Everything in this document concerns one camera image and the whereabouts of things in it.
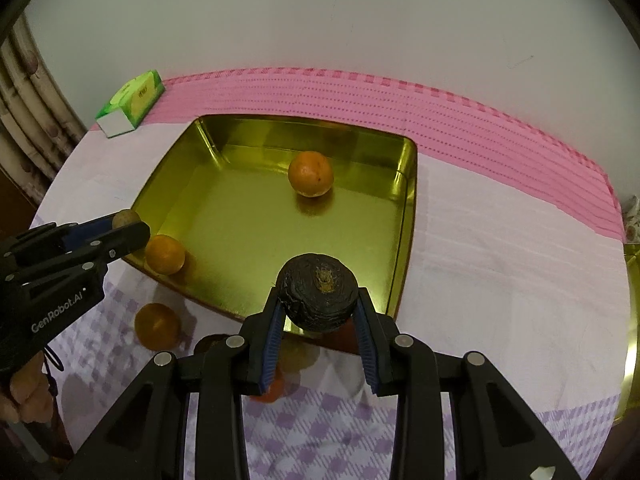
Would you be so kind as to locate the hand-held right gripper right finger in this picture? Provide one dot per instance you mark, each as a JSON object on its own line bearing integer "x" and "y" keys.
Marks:
{"x": 367, "y": 355}

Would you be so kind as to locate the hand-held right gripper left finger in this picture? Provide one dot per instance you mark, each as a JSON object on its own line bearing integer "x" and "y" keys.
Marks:
{"x": 270, "y": 345}

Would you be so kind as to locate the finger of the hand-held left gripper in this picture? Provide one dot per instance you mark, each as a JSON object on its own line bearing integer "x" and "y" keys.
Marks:
{"x": 125, "y": 237}
{"x": 92, "y": 228}

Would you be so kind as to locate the small brown round fruit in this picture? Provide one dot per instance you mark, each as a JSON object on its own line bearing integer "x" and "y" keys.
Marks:
{"x": 125, "y": 217}

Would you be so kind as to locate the dark wrinkled fruit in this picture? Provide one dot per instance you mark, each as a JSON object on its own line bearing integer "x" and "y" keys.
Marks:
{"x": 315, "y": 305}
{"x": 207, "y": 344}

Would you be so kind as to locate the red tin box gold inside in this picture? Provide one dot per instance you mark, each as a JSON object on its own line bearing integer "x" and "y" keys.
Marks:
{"x": 240, "y": 220}

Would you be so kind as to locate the large orange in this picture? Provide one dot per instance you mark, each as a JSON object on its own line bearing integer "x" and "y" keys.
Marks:
{"x": 310, "y": 174}

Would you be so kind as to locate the person's left hand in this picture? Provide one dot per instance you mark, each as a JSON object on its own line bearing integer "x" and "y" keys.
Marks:
{"x": 30, "y": 390}

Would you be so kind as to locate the green fruit by tin left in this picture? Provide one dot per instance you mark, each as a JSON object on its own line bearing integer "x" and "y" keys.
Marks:
{"x": 296, "y": 355}

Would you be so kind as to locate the small orange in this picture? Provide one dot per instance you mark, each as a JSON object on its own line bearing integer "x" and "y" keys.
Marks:
{"x": 157, "y": 326}
{"x": 164, "y": 255}

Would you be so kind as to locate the red tomato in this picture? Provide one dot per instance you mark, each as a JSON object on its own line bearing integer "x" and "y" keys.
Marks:
{"x": 272, "y": 392}

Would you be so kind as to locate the green tissue box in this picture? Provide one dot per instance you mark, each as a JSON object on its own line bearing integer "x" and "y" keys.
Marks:
{"x": 137, "y": 95}

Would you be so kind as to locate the bamboo print curtain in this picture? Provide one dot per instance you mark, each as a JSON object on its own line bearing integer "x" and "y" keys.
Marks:
{"x": 30, "y": 100}

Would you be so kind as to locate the gold tin lid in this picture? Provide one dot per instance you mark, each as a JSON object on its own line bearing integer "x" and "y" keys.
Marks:
{"x": 631, "y": 335}

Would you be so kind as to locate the crumpled wrapper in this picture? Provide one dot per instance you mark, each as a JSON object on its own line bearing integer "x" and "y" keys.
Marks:
{"x": 632, "y": 220}

